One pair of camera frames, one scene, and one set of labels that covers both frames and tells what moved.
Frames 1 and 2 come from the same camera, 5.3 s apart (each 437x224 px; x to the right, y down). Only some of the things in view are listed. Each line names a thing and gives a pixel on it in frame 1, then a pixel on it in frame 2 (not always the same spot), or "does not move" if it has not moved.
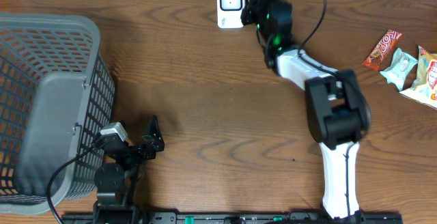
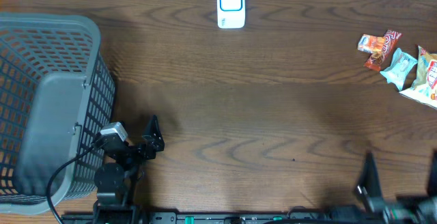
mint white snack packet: (400, 63) does not move
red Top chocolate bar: (385, 48) does not move
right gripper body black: (249, 16) → (417, 210)
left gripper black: (153, 145) does not move
